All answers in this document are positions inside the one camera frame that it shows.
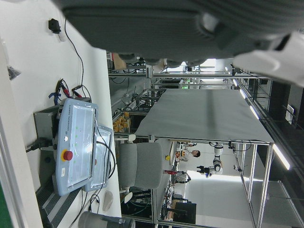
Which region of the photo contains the black background monitor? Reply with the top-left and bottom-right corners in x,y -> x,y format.
174,201 -> 197,224

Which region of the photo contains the thick black pendant cable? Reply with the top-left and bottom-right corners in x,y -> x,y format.
95,140 -> 117,190

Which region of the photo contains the rack of yellow boxes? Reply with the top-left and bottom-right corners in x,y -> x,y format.
113,111 -> 132,133

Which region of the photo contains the light grey computer mouse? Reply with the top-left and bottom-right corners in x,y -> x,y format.
102,190 -> 114,211

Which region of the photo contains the black power plug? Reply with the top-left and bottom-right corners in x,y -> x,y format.
25,137 -> 54,153

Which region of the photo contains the background person in light shirt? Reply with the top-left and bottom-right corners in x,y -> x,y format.
184,148 -> 201,164

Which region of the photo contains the grey-blue teach pendant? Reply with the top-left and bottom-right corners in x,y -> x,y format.
83,124 -> 115,192
55,98 -> 99,197

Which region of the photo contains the finned grey metal box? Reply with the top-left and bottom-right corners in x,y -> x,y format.
35,182 -> 84,228

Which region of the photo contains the red black clip lead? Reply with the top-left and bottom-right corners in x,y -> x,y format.
71,85 -> 84,98
56,78 -> 72,98

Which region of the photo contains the black and white adapter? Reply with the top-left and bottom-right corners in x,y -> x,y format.
48,18 -> 67,42

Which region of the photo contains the gray covered table frame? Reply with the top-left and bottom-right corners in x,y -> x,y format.
147,134 -> 274,228

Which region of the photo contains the dark grey metal box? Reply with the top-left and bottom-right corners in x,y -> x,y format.
33,104 -> 65,190

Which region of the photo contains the brown cardboard box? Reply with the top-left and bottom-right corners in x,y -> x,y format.
113,53 -> 127,70

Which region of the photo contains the blue tape piece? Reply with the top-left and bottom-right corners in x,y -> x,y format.
48,92 -> 63,105

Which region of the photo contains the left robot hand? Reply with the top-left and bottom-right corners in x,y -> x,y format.
51,0 -> 304,87

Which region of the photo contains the grey office chair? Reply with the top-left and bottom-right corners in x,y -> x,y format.
118,133 -> 165,204

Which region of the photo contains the thin black cable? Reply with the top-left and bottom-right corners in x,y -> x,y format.
64,19 -> 84,95

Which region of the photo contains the grey water bottle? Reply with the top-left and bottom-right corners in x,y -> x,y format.
77,211 -> 136,228

